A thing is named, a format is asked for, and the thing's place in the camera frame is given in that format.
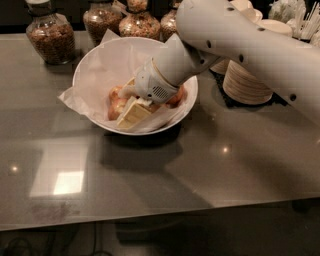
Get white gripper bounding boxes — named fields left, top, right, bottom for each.
left=117, top=59, right=179, bottom=129

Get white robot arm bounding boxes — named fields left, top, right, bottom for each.
left=120, top=0, right=320, bottom=125

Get yellow red apple front left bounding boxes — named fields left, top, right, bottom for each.
left=108, top=98, right=127, bottom=120

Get white bowl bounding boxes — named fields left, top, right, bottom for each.
left=72, top=36, right=199, bottom=136

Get red apple back right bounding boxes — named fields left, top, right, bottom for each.
left=166, top=86, right=184, bottom=107

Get paper bowl stack rear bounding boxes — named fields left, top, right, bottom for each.
left=209, top=0, right=264, bottom=76

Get paper bowl stack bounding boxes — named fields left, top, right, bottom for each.
left=209, top=0, right=264, bottom=76
left=223, top=19, right=293, bottom=105

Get paper bowl stack front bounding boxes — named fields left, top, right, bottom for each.
left=223, top=19, right=293, bottom=105

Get white paper liner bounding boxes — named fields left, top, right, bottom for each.
left=58, top=28, right=194, bottom=134

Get glass cereal jar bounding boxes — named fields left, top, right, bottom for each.
left=83, top=0, right=123, bottom=46
left=119, top=0, right=161, bottom=40
left=160, top=0, right=182, bottom=41
left=25, top=0, right=75, bottom=65

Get glass cereal jar far left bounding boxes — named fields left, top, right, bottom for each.
left=25, top=0, right=75, bottom=65

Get white napkin bundle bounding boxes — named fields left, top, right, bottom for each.
left=268, top=0, right=306, bottom=23

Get white stir sticks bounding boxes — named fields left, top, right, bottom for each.
left=293, top=0, right=320, bottom=41

